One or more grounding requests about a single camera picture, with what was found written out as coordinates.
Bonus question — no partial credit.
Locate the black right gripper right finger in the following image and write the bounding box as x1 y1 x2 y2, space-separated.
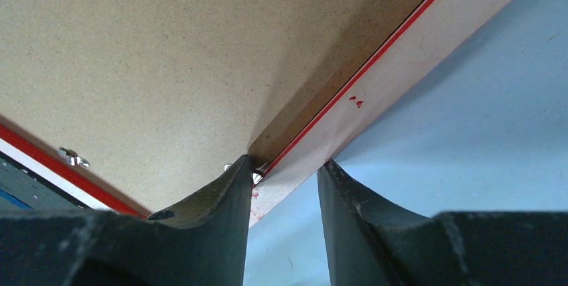
317 161 567 285

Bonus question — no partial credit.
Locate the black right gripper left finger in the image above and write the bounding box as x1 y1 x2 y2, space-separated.
1 155 253 285

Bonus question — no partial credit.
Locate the orange wooden picture frame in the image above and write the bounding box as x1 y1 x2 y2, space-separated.
1 0 512 224

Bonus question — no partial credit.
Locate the brown backing board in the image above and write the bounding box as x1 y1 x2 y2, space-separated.
1 0 423 212

